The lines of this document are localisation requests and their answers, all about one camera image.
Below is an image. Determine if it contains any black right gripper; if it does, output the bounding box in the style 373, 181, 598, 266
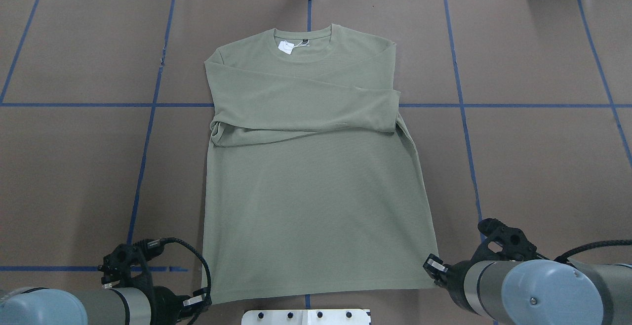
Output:
424, 218, 541, 306

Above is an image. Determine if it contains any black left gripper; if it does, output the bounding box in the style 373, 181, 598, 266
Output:
98, 238, 210, 325

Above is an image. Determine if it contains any olive green long-sleeve shirt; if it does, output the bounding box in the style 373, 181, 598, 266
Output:
203, 24, 438, 303

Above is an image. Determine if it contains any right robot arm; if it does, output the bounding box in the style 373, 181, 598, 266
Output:
424, 218, 632, 325

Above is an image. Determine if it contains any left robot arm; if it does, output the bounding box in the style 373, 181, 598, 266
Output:
0, 237, 212, 325

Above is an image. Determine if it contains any white paper price tag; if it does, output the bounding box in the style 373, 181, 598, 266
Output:
278, 40, 296, 55

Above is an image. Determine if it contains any black braided left gripper cable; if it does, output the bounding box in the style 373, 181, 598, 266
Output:
143, 237, 213, 325

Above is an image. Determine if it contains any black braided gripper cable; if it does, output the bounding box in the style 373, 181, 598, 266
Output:
553, 239, 632, 264
143, 237, 213, 325

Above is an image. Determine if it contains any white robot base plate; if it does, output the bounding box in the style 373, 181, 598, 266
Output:
241, 309, 372, 325

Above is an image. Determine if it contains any black braided right gripper cable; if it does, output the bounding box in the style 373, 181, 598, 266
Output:
553, 239, 632, 264

